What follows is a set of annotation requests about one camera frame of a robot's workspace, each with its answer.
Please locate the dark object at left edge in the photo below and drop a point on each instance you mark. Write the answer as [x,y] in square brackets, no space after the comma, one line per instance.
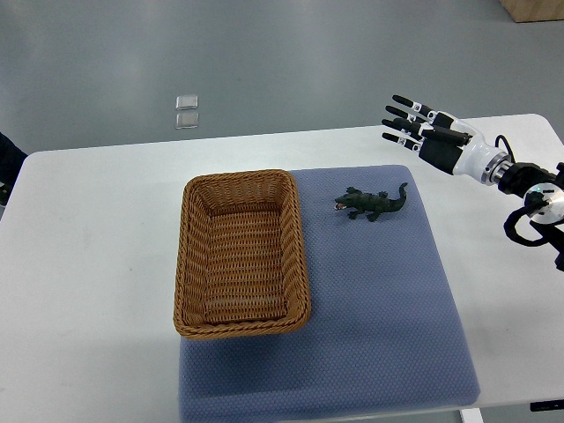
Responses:
[12,159]

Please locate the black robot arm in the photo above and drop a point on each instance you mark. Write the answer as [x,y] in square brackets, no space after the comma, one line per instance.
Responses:
[542,195]

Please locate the upper clear floor plate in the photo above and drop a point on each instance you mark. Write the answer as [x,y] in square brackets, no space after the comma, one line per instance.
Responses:
[186,102]

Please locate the wooden box corner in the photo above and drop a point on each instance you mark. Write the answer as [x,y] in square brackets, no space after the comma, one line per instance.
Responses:
[528,11]

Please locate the brown wicker basket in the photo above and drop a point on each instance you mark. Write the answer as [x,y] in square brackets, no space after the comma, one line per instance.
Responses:
[241,263]

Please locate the black table control panel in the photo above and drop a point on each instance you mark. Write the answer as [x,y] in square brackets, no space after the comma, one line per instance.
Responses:
[547,406]

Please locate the white table leg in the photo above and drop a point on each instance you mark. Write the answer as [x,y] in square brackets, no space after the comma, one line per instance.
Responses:
[471,415]

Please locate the dark green toy crocodile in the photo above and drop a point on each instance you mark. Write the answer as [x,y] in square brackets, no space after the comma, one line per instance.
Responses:
[375,204]

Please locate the blue quilted mat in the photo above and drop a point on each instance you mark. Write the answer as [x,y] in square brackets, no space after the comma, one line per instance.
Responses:
[383,335]

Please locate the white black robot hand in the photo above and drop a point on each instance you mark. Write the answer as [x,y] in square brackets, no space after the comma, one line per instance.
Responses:
[444,141]

